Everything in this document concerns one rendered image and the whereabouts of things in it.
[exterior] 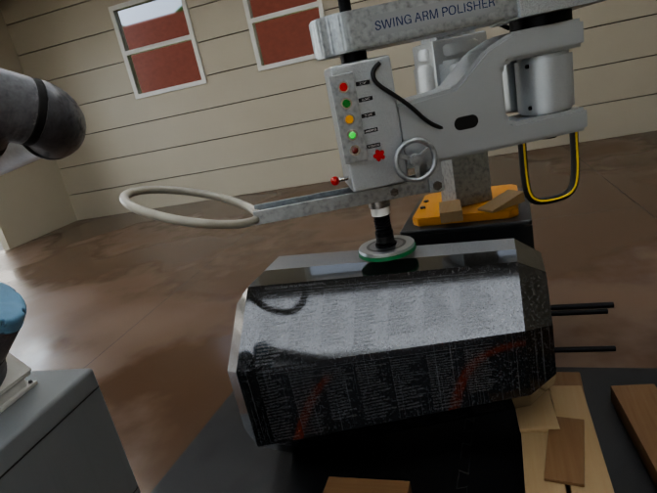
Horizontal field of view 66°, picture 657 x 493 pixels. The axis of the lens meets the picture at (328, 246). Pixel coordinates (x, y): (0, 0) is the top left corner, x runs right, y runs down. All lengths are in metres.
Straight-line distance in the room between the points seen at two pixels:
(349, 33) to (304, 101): 6.48
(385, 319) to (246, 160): 7.07
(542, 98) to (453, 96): 0.32
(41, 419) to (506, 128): 1.64
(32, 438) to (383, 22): 1.52
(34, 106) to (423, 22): 1.20
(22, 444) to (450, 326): 1.22
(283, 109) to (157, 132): 2.30
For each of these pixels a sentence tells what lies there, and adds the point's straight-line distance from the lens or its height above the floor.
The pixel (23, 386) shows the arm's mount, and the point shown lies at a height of 0.87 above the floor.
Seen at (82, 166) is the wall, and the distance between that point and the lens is 10.30.
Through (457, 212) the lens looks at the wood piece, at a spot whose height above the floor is 0.82.
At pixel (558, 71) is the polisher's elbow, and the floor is 1.36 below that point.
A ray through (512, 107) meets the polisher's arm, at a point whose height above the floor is 1.26.
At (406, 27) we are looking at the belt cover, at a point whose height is 1.59.
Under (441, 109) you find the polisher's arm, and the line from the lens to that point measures 1.79.
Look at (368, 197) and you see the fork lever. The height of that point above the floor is 1.07.
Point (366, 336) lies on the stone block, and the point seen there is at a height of 0.65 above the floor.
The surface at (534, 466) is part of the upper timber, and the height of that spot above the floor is 0.21.
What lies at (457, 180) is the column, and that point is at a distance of 2.52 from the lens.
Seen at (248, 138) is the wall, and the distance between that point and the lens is 8.54.
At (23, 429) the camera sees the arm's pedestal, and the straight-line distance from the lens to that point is 1.47.
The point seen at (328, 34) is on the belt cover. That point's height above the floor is 1.62.
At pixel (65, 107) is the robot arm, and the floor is 1.52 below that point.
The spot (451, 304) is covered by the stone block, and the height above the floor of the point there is 0.71.
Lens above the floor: 1.47
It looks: 17 degrees down
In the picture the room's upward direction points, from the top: 12 degrees counter-clockwise
